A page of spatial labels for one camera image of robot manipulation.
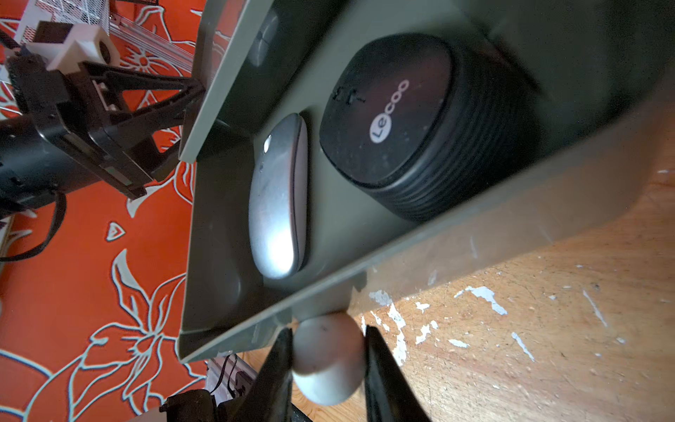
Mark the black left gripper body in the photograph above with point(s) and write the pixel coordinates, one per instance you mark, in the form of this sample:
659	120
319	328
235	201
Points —
47	149

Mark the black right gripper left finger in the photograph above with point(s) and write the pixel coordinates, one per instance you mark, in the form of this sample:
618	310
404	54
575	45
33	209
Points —
270	396

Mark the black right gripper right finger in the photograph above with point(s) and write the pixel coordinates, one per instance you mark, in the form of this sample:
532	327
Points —
388	395

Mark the silver slim mouse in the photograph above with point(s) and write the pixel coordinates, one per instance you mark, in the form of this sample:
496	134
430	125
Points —
278	200

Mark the olive green top drawer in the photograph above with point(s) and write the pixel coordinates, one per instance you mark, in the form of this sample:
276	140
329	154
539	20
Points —
600	74

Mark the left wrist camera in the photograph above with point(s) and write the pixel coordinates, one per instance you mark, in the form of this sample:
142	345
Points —
63	46

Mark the white mesh wall basket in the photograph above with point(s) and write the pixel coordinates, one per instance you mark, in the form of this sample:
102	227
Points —
90	12

